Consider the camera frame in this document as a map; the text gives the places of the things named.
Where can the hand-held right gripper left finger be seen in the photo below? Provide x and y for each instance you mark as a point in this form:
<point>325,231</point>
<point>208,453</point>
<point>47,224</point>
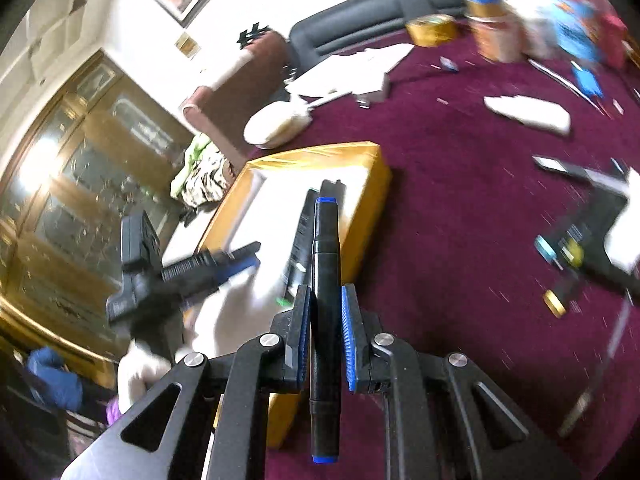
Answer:
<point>301,340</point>

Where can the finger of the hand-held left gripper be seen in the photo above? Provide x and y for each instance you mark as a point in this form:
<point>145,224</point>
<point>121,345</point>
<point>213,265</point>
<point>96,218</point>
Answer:
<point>210,259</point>
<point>225,277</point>

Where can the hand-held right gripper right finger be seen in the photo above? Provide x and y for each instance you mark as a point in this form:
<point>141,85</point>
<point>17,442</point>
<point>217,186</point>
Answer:
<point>349,340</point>

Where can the black marker blue cap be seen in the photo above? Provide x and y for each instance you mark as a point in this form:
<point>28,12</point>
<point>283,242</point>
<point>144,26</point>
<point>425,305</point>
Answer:
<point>325,260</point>

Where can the gold box white lining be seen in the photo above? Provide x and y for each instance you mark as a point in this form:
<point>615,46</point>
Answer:
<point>370,200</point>

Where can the plain white bottle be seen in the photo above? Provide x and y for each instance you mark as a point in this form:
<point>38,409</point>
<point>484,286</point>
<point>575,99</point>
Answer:
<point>530,112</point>

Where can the person's left hand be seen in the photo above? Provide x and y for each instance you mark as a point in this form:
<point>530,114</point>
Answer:
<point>142,377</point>

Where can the black marker green cap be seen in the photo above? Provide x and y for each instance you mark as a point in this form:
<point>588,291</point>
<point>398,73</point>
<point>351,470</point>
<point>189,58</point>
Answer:
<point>300,240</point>

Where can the heap of clothes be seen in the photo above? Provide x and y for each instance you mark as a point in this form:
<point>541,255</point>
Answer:
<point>200,175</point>

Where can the wooden glass door cabinet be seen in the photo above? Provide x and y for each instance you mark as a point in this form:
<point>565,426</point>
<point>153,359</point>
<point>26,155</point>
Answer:
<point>85,185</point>

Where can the blue cloth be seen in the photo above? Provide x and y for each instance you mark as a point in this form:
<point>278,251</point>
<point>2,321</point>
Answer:
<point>55,377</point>

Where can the person's purple clothing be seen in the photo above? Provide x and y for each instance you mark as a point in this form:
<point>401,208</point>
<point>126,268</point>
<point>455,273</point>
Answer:
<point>115,410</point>

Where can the white cloth bundle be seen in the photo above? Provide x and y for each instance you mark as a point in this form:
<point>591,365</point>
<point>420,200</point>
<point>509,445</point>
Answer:
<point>272,125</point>

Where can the maroon tablecloth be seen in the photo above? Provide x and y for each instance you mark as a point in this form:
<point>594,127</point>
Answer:
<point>450,210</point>

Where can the brown chair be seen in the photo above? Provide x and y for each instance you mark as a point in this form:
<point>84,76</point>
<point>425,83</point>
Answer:
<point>250,95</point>

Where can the black marker yellow cap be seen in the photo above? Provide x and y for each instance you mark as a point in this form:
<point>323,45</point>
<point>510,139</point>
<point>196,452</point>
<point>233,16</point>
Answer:
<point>556,302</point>

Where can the black clip object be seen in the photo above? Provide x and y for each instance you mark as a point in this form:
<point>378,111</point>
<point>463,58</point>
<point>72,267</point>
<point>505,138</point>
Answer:
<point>252,35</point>

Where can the white duster brush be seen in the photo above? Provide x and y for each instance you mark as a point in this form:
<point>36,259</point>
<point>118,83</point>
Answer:
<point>345,70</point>

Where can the white charger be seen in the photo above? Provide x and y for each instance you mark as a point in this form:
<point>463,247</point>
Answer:
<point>374,91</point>

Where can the black leather sofa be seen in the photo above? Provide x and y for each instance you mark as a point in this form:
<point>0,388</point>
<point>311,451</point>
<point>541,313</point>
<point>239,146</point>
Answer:
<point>360,10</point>

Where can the yellow tape roll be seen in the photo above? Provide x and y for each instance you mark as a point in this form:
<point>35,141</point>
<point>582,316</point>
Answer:
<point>431,30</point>

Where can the silver pen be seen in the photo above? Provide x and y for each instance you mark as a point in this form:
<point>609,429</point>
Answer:
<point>555,76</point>

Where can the jar with stacked tapes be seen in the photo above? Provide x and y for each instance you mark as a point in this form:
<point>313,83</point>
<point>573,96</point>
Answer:
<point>492,25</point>

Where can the white plastic tub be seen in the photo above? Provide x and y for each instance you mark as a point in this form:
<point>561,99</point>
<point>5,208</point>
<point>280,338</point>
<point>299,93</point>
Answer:
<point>536,25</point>

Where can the clear jar blue label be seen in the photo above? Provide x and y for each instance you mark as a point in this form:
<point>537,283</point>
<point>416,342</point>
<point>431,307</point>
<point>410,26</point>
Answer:
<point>572,25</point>

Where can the pink bottle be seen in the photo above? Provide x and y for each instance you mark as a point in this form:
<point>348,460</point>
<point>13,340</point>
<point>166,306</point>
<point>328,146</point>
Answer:
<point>616,42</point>

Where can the gold wall plaque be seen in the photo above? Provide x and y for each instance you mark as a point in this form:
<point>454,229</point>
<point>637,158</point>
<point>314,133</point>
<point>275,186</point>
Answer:
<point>188,45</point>

